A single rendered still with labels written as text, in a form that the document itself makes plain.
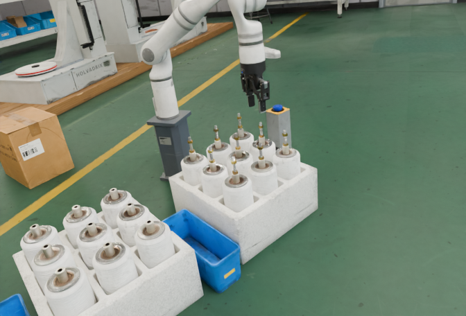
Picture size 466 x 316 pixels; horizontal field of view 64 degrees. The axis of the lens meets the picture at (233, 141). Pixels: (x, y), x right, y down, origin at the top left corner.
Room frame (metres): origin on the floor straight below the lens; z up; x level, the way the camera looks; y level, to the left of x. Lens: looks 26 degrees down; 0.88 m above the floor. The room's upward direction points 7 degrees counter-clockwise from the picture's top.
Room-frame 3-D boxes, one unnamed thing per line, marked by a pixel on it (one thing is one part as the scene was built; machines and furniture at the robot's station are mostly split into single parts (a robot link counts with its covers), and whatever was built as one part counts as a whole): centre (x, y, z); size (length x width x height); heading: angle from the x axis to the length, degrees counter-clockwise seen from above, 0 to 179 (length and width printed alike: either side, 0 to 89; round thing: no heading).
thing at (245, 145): (1.34, -0.04, 0.16); 0.10 x 0.10 x 0.18
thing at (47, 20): (6.26, 2.75, 0.36); 0.50 x 0.38 x 0.21; 62
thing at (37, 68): (2.95, 1.46, 0.29); 0.30 x 0.30 x 0.06
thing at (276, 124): (1.41, -0.20, 0.16); 0.07 x 0.07 x 0.31; 38
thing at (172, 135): (1.53, 0.27, 0.15); 0.15 x 0.15 x 0.30; 63
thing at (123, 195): (1.00, 0.39, 0.25); 0.08 x 0.08 x 0.01
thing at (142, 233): (0.81, 0.25, 0.25); 0.08 x 0.08 x 0.01
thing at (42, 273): (0.76, 0.51, 0.16); 0.10 x 0.10 x 0.18
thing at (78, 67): (3.14, 1.39, 0.45); 0.82 x 0.57 x 0.74; 153
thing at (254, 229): (1.17, -0.01, 0.09); 0.39 x 0.39 x 0.18; 38
